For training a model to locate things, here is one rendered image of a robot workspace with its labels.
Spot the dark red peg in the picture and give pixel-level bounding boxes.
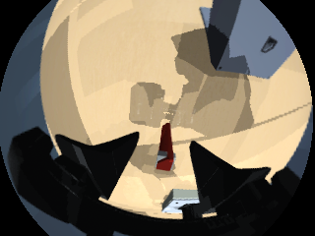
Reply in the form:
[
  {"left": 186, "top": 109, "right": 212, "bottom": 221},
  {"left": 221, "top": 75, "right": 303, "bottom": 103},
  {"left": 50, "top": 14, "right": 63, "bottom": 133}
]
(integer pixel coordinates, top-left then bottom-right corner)
[{"left": 157, "top": 123, "right": 176, "bottom": 172}]

